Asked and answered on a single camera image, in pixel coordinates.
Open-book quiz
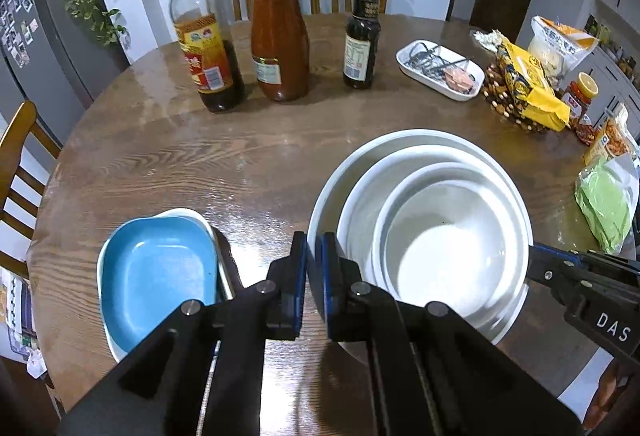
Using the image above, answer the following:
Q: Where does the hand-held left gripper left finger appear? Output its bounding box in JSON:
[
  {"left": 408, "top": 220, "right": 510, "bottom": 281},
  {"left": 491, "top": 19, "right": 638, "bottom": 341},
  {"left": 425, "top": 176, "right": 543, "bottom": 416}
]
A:
[{"left": 59, "top": 232, "right": 307, "bottom": 436}]

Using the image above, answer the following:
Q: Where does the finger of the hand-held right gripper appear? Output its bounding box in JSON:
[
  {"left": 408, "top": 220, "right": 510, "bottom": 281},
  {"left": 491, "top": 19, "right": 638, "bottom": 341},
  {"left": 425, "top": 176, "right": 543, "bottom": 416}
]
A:
[
  {"left": 523, "top": 261, "right": 602, "bottom": 313},
  {"left": 530, "top": 242, "right": 640, "bottom": 289}
]

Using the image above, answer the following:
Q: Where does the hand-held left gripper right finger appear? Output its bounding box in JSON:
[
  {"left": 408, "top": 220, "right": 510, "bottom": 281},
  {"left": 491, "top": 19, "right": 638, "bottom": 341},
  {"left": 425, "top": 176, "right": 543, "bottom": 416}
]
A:
[{"left": 322, "top": 232, "right": 584, "bottom": 436}]

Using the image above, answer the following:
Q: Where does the large white bowl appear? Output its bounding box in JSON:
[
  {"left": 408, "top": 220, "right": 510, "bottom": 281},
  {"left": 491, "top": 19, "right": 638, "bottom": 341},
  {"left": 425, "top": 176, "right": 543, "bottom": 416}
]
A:
[{"left": 306, "top": 129, "right": 535, "bottom": 364}]

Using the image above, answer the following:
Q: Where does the large blue patterned square plate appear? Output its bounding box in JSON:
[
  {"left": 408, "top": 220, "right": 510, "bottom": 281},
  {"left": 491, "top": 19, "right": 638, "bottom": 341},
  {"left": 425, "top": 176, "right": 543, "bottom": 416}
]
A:
[{"left": 96, "top": 207, "right": 237, "bottom": 364}]

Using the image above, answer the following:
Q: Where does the medium white bowl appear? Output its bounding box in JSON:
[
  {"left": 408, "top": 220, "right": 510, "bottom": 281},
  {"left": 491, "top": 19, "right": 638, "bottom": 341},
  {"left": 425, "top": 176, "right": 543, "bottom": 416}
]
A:
[{"left": 336, "top": 145, "right": 523, "bottom": 332}]

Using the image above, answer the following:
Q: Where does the small white bowl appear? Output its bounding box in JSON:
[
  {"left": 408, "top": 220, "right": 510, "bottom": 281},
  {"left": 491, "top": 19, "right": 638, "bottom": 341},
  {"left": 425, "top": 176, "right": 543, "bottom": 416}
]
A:
[{"left": 372, "top": 161, "right": 508, "bottom": 319}]

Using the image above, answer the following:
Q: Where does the person's right hand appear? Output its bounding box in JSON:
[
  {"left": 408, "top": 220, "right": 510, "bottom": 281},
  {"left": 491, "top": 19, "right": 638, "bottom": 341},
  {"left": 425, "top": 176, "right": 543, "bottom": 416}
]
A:
[{"left": 584, "top": 360, "right": 632, "bottom": 431}]

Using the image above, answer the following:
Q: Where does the green powder bag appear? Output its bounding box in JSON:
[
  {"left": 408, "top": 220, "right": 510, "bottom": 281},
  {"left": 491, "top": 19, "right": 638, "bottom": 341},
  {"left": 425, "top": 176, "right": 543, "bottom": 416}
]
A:
[{"left": 575, "top": 151, "right": 640, "bottom": 254}]

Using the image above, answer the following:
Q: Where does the orange snack bag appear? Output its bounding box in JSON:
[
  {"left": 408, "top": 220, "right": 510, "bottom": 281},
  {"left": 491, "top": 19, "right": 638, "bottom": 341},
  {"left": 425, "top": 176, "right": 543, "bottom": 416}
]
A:
[{"left": 584, "top": 103, "right": 633, "bottom": 167}]

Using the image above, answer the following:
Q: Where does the chili sauce jar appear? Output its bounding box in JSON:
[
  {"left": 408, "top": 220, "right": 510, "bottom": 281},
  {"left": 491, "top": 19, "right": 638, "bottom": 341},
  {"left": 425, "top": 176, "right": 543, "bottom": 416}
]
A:
[{"left": 562, "top": 72, "right": 599, "bottom": 146}]

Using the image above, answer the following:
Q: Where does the wooden beaded trivet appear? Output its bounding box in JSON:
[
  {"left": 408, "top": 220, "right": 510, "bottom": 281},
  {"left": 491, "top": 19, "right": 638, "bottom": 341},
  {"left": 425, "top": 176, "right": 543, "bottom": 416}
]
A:
[{"left": 482, "top": 63, "right": 546, "bottom": 133}]

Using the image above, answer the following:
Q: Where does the yellow snack bag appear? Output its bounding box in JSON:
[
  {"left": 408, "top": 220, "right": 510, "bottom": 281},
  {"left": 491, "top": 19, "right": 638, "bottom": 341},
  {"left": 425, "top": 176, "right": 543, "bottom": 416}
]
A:
[{"left": 495, "top": 38, "right": 572, "bottom": 132}]

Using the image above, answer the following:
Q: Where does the pink packet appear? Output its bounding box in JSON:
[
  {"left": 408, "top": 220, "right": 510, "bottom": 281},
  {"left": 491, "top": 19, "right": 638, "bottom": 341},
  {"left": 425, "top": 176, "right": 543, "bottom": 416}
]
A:
[{"left": 442, "top": 68, "right": 479, "bottom": 93}]

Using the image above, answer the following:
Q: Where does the white flour bag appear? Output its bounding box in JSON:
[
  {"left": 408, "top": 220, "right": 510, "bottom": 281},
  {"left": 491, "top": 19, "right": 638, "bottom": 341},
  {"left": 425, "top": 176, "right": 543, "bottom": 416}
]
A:
[{"left": 527, "top": 15, "right": 600, "bottom": 89}]

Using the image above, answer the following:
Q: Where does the crumpled white wrapper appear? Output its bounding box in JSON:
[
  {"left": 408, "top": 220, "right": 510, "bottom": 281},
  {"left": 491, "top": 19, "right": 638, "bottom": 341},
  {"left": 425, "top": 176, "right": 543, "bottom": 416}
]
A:
[{"left": 470, "top": 29, "right": 503, "bottom": 52}]

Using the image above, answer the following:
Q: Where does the white rectangular dish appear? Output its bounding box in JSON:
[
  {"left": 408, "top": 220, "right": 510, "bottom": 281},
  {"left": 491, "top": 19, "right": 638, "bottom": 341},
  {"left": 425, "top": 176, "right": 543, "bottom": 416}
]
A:
[{"left": 396, "top": 39, "right": 486, "bottom": 102}]

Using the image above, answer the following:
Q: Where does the bundle of black clips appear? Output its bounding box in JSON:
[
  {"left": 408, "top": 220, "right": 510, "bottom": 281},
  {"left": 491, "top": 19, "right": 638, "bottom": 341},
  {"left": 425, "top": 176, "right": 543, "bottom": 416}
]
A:
[{"left": 405, "top": 43, "right": 468, "bottom": 77}]

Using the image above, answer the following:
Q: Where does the dark soy sauce bottle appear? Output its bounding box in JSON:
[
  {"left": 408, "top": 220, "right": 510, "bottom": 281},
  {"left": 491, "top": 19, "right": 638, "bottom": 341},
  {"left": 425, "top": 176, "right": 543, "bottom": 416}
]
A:
[{"left": 343, "top": 0, "right": 382, "bottom": 90}]

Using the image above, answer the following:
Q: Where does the yellow capped vinegar bottle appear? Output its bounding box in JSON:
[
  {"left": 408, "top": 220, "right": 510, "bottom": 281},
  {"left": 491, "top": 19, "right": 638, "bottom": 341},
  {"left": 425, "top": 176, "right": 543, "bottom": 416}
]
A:
[{"left": 167, "top": 0, "right": 246, "bottom": 113}]

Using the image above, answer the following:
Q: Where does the red sauce glass bottle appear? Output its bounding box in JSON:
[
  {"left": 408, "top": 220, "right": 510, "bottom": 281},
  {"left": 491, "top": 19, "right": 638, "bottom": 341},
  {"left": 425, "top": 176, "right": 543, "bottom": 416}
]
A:
[{"left": 248, "top": 0, "right": 311, "bottom": 103}]

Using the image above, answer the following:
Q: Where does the pile of boxes and papers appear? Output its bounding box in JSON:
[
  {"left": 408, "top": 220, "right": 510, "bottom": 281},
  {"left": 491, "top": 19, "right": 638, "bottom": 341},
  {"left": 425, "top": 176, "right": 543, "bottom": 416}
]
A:
[{"left": 0, "top": 266, "right": 51, "bottom": 377}]

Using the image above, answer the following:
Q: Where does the grey refrigerator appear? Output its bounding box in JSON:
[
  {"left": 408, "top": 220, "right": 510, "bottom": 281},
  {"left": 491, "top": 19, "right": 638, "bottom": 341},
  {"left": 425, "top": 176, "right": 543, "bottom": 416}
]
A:
[{"left": 0, "top": 0, "right": 128, "bottom": 117}]

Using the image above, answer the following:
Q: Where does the cluster of photo magnets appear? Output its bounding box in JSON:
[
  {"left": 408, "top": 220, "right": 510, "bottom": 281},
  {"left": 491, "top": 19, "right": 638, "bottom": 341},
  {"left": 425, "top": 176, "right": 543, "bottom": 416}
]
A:
[{"left": 0, "top": 0, "right": 40, "bottom": 67}]

